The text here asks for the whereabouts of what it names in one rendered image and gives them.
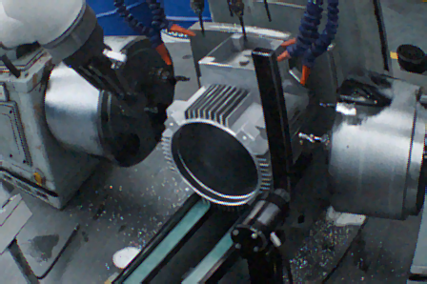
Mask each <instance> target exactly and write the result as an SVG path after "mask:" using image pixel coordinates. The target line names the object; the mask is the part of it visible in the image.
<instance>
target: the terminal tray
mask: <svg viewBox="0 0 427 284"><path fill-rule="evenodd" d="M237 35H239V36H238V37H236V36H237ZM246 36H247V38H248V40H249V42H247V43H246V42H245V41H244V35H243V34H240V33H235V34H233V35H231V36H230V37H229V38H228V39H226V40H225V41H224V42H223V43H222V44H220V45H219V46H218V47H217V48H215V49H214V50H213V51H211V52H210V53H209V54H208V55H207V56H206V57H205V58H204V59H203V60H201V61H200V62H199V63H198V65H199V69H200V74H201V79H202V83H203V86H204V90H206V89H207V88H208V87H209V86H210V85H213V84H216V85H218V84H219V83H220V85H222V87H223V86H224V85H225V84H226V87H228V86H229V85H231V87H233V86H235V87H236V89H239V88H240V87H241V89H242V92H244V91H245V89H247V93H248V94H249V93H250V92H252V93H253V98H254V102H256V103H257V104H259V105H260V106H261V100H260V96H259V92H258V86H257V80H256V75H255V74H254V67H249V65H251V64H253V58H252V57H251V51H253V50H254V48H255V47H257V48H265V49H272V50H274V51H275V56H276V58H277V57H278V56H279V55H280V54H281V55H282V54H283V52H284V51H286V48H285V47H283V48H282V47H281V44H282V43H284V41H283V40H275V39H271V38H266V37H258V36H252V35H249V34H246ZM274 41H276V42H277V43H273V42H274ZM207 59H211V60H207ZM288 60H289V59H288ZM288 60H287V59H286V60H284V61H282V62H278V61H277V63H278V69H279V71H280V76H281V84H282V83H285V79H288V78H287V73H288V72H289V71H290V70H289V63H288ZM288 80H289V79H288ZM261 107H262V106H261Z"/></svg>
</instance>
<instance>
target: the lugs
mask: <svg viewBox="0 0 427 284"><path fill-rule="evenodd" d="M287 78H288V79H289V81H290V82H291V83H292V84H293V86H296V85H298V84H299V82H301V78H302V76H301V73H300V72H299V71H298V70H297V69H296V68H295V67H293V68H292V69H291V70H290V71H289V72H288V73H287ZM184 119H185V118H184V113H183V112H182V111H181V110H180V109H176V110H175V111H174V112H173V113H172V114H171V115H170V116H169V117H168V118H167V120H166V122H165V123H164V124H165V125H166V126H167V127H168V128H169V129H170V130H171V131H172V132H173V131H174V130H175V129H176V128H177V127H178V126H179V124H180V123H182V121H183V120H184ZM259 134H260V131H259V130H258V129H257V128H256V127H255V126H254V125H253V124H252V123H251V121H250V120H249V121H246V123H245V124H244V125H243V126H242V127H241V128H240V129H239V130H238V132H237V133H236V134H235V135H236V137H237V138H238V139H239V140H240V141H241V142H242V143H243V144H244V145H246V146H249V145H250V144H251V143H253V142H254V141H255V140H256V138H257V137H258V135H259ZM179 187H180V188H181V189H182V190H183V191H184V192H185V193H187V194H189V195H192V194H193V193H195V190H193V189H191V188H190V187H189V186H188V185H187V184H186V183H185V181H183V182H182V183H181V184H180V186H179ZM257 195H260V193H258V194H257ZM256 198H257V196H255V197H254V198H253V199H252V200H251V201H249V202H247V203H248V204H249V205H250V206H251V205H252V203H253V202H254V200H255V199H256Z"/></svg>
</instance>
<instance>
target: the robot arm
mask: <svg viewBox="0 0 427 284"><path fill-rule="evenodd" d="M96 19H97V18H96V14H95V12H94V11H93V10H92V8H91V7H90V6H89V4H87V3H86V1H85V0H0V57H1V56H2V55H4V54H5V53H6V52H7V51H9V50H11V49H12V48H14V47H16V46H18V45H22V44H27V43H34V42H35V41H37V42H39V45H40V46H41V47H42V48H44V50H46V51H47V53H48V54H49V55H51V57H52V58H53V59H56V60H62V62H63V63H64V65H66V67H68V68H69V69H72V70H73V71H75V72H77V73H78V75H79V74H80V76H81V77H83V78H84V79H85V80H86V81H88V83H90V84H91V85H92V86H93V87H94V88H96V89H97V90H98V91H103V90H105V91H106V92H107V93H108V94H112V96H113V98H114V99H116V100H117V101H118V103H119V104H120V105H121V106H122V108H123V109H124V110H125V111H126V112H128V114H130V115H131V116H132V117H136V118H140V116H141V114H142V112H143V111H144V108H145V106H146V104H147V101H148V99H147V98H145V97H144V96H143V95H142V94H141V93H140V92H139V90H138V89H137V88H136V85H137V83H138V81H139V76H138V75H137V73H136V71H135V69H134V67H133V64H132V62H131V60H130V58H129V54H130V52H129V51H126V50H122V51H120V52H119V53H115V52H112V47H111V46H109V45H107V44H106V43H105V42H104V31H103V29H102V27H100V25H99V24H98V23H97V22H96Z"/></svg>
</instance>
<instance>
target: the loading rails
mask: <svg viewBox="0 0 427 284"><path fill-rule="evenodd" d="M293 166H294V173H295V193H296V195H295V201H294V202H293V204H292V205H291V206H289V207H290V210H291V213H290V214H289V216H288V218H287V219H286V221H285V222H284V224H283V225H282V226H281V227H279V228H278V230H283V231H285V233H286V236H285V238H286V237H287V236H288V235H289V234H290V233H294V234H301V235H303V234H305V233H306V232H307V231H308V229H309V228H310V226H311V225H312V223H313V218H312V217H311V216H310V215H304V213H305V211H306V210H307V208H308V206H309V205H310V203H311V201H312V200H313V199H314V179H313V171H314V170H313V161H312V153H310V154H309V155H308V156H307V155H303V154H300V155H299V157H298V159H297V160H296V162H295V163H294V164H293ZM250 208H251V206H249V207H247V208H246V210H245V211H244V212H242V209H241V210H240V212H238V211H237V209H236V211H235V212H234V211H233V209H231V211H230V212H229V210H228V208H227V210H226V211H223V210H224V208H222V207H221V208H220V210H219V209H218V207H217V206H216V207H214V205H213V204H212V205H211V206H209V203H208V202H207V203H206V204H204V202H203V199H202V196H201V195H200V194H199V193H197V192H195V193H193V194H192V195H190V196H189V197H187V198H186V199H185V200H184V202H183V203H182V204H181V205H180V206H179V209H178V210H177V211H176V212H174V213H173V215H172V216H171V217H170V218H169V220H167V221H166V222H165V223H164V226H162V227H161V228H160V229H159V230H158V231H157V233H156V234H154V235H153V237H152V238H151V239H150V240H149V241H148V243H147V244H145V246H144V247H143V248H142V249H141V251H140V252H138V253H137V255H136V256H135V257H134V258H132V261H130V262H129V263H128V265H127V266H125V268H124V270H122V271H121V273H119V274H118V275H117V277H116V278H115V279H114V280H113V281H112V283H110V284H251V282H250V281H251V279H250V275H249V268H248V264H247V259H245V258H241V255H240V251H239V250H240V248H237V247H236V246H235V244H234V243H233V242H232V240H231V238H230V234H229V232H230V229H231V227H232V226H233V225H234V224H235V223H236V221H237V220H239V219H241V218H243V216H244V215H245V214H246V212H247V211H248V210H249V209H250Z"/></svg>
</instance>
